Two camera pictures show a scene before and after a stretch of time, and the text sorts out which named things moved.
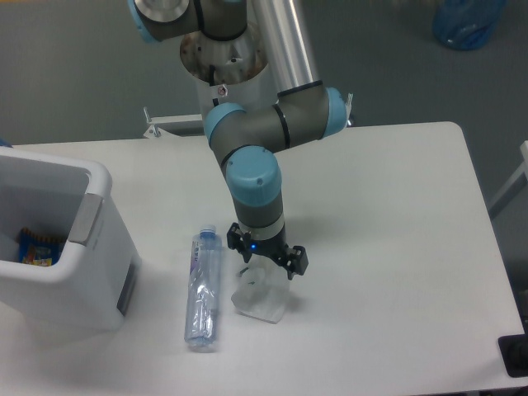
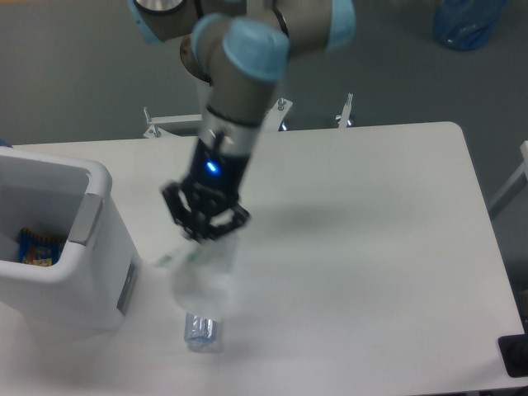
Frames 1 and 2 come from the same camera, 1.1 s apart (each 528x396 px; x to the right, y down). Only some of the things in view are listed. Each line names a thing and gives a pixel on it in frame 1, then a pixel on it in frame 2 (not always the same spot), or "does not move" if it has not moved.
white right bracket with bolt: [348, 108] does not move
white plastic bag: [261, 289] -> [204, 275]
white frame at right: [520, 181] does not move
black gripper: [275, 247] -> [218, 172]
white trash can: [94, 287] does not move
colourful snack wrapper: [39, 251] does not move
